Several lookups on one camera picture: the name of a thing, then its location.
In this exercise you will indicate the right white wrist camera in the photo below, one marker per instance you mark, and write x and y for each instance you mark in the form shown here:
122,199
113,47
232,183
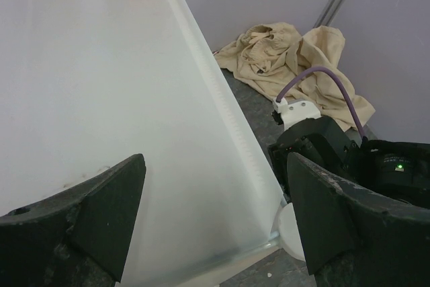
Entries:
290,113

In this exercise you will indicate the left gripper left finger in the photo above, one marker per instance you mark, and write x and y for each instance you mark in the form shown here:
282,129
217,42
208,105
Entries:
78,237

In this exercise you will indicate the white plastic cube cabinet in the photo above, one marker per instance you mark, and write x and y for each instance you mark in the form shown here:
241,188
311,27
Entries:
85,84

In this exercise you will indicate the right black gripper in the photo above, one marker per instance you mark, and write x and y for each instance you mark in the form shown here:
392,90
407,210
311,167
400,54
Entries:
321,141

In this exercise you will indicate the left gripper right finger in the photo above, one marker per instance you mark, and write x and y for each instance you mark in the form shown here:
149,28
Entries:
352,236

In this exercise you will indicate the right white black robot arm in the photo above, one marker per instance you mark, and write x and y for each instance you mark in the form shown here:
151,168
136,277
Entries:
399,170

